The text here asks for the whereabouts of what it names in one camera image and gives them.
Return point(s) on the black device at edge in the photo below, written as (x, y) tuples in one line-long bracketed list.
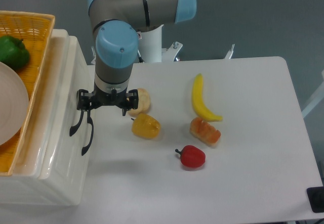
[(315, 197)]

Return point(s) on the beige plate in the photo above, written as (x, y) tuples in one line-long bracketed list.
[(14, 103)]

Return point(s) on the yellow banana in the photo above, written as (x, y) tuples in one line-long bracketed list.
[(198, 102)]

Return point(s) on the red bell pepper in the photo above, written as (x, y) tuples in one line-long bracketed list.
[(191, 156)]

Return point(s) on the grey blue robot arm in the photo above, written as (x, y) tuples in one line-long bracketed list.
[(142, 15)]

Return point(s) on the round bread roll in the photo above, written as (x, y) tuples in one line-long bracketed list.
[(143, 104)]

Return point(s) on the yellow bell pepper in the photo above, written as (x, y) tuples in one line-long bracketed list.
[(145, 126)]

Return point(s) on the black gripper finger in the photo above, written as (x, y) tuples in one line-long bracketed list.
[(130, 101), (84, 101)]

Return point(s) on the green bell pepper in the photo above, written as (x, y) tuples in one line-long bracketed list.
[(13, 52)]

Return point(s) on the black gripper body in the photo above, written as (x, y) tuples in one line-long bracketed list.
[(101, 98)]

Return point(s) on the orange woven basket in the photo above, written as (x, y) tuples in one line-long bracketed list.
[(35, 29)]

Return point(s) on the white drawer cabinet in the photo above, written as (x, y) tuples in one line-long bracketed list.
[(24, 186)]

